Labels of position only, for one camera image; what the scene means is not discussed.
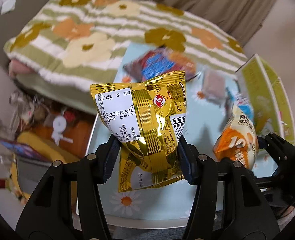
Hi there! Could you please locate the orange white snack bag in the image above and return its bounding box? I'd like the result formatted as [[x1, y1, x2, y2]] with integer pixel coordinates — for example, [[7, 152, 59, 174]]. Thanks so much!
[[212, 105, 259, 170]]

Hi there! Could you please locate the gold snack bag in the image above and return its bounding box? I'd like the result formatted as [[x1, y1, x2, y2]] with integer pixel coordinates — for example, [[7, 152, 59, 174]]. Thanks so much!
[[90, 71, 186, 192]]

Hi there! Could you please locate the blue white snack bag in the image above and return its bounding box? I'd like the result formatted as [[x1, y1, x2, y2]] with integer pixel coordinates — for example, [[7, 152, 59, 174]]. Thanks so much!
[[224, 87, 254, 122]]

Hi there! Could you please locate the red blue snack bag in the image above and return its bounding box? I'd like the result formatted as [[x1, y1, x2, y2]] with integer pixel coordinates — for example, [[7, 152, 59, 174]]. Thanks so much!
[[123, 47, 197, 82]]

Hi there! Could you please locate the blue daisy tablecloth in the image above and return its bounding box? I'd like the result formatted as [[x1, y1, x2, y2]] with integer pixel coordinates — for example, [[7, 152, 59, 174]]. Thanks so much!
[[76, 42, 278, 222]]

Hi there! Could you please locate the brown flat snack packet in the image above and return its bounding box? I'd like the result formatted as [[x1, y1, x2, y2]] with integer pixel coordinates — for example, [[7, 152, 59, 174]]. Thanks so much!
[[202, 69, 225, 104]]

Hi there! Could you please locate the green cardboard storage box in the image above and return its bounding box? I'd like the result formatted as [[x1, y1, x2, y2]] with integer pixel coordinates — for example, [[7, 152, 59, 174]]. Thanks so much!
[[236, 54, 295, 145]]

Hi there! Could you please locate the striped floral blanket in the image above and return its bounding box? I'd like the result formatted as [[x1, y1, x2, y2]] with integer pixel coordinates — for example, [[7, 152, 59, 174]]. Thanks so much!
[[4, 0, 247, 92]]

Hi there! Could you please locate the white wall switch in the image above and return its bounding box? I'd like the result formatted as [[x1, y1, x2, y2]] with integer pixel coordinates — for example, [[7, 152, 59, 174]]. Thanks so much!
[[1, 0, 16, 15]]

